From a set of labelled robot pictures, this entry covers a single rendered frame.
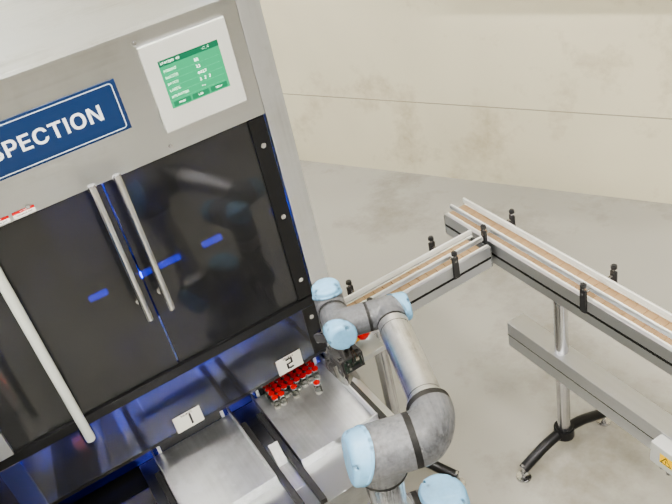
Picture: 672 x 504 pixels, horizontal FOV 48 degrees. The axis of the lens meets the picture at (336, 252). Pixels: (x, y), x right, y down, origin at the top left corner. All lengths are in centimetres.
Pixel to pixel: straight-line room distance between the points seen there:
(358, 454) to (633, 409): 139
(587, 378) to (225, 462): 128
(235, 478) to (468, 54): 303
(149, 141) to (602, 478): 219
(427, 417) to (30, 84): 107
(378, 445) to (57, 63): 103
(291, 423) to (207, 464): 27
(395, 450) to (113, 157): 91
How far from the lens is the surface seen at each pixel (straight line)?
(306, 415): 235
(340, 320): 180
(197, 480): 230
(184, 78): 182
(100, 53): 176
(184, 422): 227
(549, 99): 452
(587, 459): 328
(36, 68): 174
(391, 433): 153
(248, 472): 226
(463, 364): 366
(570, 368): 285
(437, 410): 156
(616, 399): 275
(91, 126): 179
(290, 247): 212
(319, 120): 532
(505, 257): 276
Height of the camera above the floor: 256
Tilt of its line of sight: 35 degrees down
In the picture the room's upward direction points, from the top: 13 degrees counter-clockwise
